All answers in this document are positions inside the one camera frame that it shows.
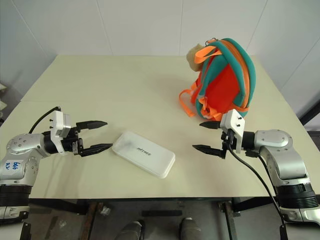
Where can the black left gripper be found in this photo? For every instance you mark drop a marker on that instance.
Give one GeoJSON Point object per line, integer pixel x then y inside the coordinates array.
{"type": "Point", "coordinates": [72, 143]}

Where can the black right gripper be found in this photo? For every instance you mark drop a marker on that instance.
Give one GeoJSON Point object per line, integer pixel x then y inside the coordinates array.
{"type": "Point", "coordinates": [231, 141]}

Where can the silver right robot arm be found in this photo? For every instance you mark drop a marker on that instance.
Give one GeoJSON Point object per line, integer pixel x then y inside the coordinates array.
{"type": "Point", "coordinates": [282, 155]}

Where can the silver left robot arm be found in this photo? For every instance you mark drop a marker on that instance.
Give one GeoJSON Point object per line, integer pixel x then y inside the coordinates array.
{"type": "Point", "coordinates": [23, 147]}

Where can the white rectangular pouch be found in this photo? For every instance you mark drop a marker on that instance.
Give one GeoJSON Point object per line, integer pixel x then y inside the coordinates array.
{"type": "Point", "coordinates": [143, 155]}

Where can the orange and teal backpack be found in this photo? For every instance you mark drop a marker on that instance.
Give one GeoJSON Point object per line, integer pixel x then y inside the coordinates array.
{"type": "Point", "coordinates": [225, 82]}

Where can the small clear plastic piece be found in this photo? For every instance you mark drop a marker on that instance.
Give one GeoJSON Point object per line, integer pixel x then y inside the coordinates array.
{"type": "Point", "coordinates": [105, 210]}

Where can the beige plush toy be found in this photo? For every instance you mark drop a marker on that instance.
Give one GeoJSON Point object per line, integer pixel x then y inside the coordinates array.
{"type": "Point", "coordinates": [193, 56]}

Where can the dark rounded grey shape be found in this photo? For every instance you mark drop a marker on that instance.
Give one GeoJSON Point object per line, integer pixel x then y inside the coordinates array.
{"type": "Point", "coordinates": [190, 228]}
{"type": "Point", "coordinates": [131, 231]}

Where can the white stacked objects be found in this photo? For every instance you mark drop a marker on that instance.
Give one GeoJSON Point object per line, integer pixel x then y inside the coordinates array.
{"type": "Point", "coordinates": [3, 97]}

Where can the black metal stand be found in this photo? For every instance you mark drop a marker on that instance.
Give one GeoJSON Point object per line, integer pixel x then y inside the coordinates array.
{"type": "Point", "coordinates": [310, 110]}

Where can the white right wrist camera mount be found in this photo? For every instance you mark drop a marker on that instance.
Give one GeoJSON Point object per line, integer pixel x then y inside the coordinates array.
{"type": "Point", "coordinates": [235, 122]}

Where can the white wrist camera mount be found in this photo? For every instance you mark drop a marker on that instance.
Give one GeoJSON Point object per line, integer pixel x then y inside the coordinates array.
{"type": "Point", "coordinates": [58, 120]}
{"type": "Point", "coordinates": [235, 122]}

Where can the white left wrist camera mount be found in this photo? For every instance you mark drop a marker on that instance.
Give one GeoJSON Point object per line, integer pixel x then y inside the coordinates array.
{"type": "Point", "coordinates": [58, 120]}

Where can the black metal table frame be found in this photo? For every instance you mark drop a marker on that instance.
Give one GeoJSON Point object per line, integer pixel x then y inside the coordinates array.
{"type": "Point", "coordinates": [62, 206]}

